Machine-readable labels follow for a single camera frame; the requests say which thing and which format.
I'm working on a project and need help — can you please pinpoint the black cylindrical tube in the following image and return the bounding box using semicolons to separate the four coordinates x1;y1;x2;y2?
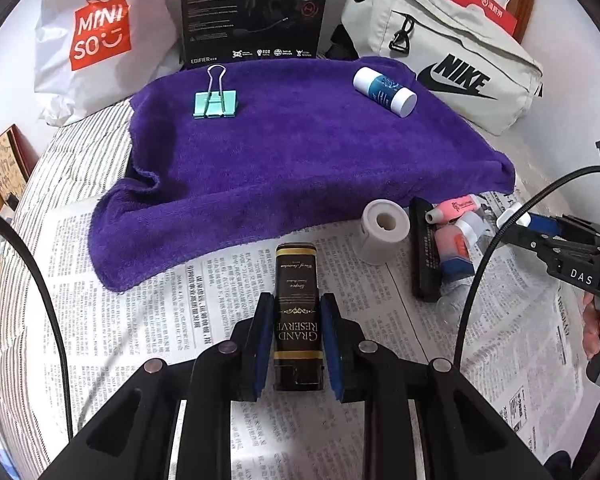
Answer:
408;197;442;302

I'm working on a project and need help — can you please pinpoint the white blue cylindrical bottle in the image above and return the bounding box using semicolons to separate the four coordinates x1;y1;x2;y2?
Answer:
353;66;417;118

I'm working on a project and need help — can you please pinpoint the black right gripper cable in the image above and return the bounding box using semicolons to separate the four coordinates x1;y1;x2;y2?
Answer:
452;164;600;366

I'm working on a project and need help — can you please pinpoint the white Miniso plastic bag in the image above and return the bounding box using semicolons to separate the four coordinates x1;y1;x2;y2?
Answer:
34;0;182;127

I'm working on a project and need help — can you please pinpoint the black headset box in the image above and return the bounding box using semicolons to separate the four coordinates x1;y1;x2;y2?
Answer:
181;0;326;68

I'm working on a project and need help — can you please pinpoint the brown patterned notebook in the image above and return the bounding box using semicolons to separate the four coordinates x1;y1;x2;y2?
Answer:
0;125;32;209

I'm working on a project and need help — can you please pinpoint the person's right hand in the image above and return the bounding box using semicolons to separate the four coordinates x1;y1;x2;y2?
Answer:
582;292;600;361

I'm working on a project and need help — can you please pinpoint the grey Nike waist bag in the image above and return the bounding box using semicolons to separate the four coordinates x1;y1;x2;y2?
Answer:
341;0;543;136

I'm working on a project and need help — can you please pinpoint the pink highlighter pen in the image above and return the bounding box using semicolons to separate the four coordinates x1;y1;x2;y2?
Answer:
425;194;481;224

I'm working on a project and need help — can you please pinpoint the purple towel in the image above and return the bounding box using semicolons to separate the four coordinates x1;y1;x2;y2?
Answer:
87;56;515;292

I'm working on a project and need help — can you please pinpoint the white tape roll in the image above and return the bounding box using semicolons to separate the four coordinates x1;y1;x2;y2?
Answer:
353;198;411;266

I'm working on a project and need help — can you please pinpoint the green binder clip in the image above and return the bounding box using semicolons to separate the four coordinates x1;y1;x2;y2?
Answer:
193;64;238;119

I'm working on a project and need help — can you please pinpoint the Vaseline jar blue lid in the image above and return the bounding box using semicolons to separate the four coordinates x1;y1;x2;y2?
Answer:
433;224;477;281

